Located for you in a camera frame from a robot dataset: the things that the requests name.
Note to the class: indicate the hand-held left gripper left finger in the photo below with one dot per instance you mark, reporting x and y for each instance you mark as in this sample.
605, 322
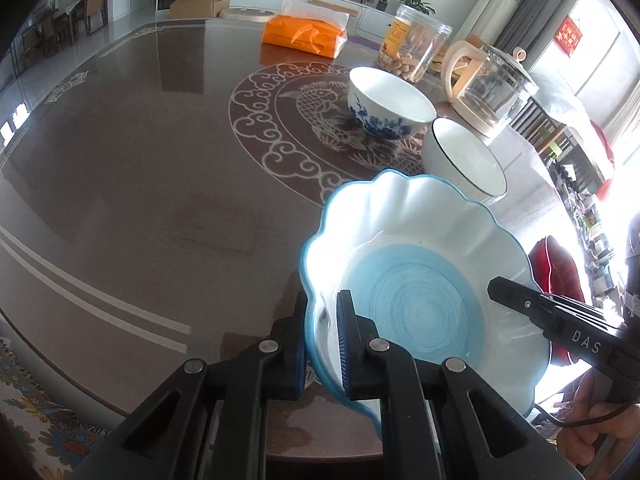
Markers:
280, 355

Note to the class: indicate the red cushion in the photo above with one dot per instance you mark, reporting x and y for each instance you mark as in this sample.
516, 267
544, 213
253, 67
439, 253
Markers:
606, 165

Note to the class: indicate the brown cardboard box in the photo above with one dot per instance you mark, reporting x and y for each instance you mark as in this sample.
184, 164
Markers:
195, 7

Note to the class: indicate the white pillow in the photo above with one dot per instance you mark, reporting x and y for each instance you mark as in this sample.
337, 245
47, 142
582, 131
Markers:
567, 105

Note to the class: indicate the round beige tray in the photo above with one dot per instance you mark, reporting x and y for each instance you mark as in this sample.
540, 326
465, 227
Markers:
247, 15

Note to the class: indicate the small dark potted plant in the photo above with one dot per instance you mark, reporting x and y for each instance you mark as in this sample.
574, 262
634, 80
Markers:
385, 0

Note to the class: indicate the white bowl blue floral print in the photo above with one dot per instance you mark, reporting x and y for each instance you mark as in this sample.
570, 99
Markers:
385, 90

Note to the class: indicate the blue scalloped ceramic bowl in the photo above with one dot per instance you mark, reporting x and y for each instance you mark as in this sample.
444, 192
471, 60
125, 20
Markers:
415, 300

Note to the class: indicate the orange tissue pack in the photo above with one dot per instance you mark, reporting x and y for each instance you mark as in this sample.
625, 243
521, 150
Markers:
300, 35

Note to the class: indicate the red flower-shaped plate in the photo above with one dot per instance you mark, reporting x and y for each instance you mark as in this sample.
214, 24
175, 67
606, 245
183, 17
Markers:
565, 275

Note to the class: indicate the floral patterned cloth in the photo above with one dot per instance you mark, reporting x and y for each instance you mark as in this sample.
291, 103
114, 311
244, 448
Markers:
40, 425

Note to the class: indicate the wooden dining chairs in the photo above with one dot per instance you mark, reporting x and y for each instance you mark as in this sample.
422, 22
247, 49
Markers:
92, 7

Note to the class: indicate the white standing air conditioner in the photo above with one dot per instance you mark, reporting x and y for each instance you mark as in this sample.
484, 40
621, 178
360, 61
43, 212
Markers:
492, 10

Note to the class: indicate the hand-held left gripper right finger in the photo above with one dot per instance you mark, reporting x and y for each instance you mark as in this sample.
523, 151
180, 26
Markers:
343, 340

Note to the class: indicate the clear plastic snack jar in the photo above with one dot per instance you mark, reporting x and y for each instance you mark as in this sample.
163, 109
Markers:
410, 40

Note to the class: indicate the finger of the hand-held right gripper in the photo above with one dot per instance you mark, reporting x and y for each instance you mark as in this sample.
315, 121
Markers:
565, 330

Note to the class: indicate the person's right hand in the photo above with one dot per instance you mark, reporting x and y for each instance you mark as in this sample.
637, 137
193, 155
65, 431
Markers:
595, 445

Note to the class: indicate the leafy green potted plant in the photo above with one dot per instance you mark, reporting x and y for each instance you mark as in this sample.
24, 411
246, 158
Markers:
415, 0

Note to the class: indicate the red wall hanging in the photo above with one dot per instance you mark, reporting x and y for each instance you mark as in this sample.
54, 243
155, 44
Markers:
569, 35

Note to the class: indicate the grey curtain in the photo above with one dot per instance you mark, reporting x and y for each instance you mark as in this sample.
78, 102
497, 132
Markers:
545, 0

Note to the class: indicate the white ribbed bowl dark rim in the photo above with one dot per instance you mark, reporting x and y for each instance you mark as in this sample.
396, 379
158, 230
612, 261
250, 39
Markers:
465, 155

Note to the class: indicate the dark slatted wooden chair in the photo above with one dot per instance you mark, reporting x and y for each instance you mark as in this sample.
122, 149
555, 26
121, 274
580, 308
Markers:
542, 130

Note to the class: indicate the row of bottles and jars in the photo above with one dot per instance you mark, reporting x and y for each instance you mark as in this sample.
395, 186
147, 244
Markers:
585, 225

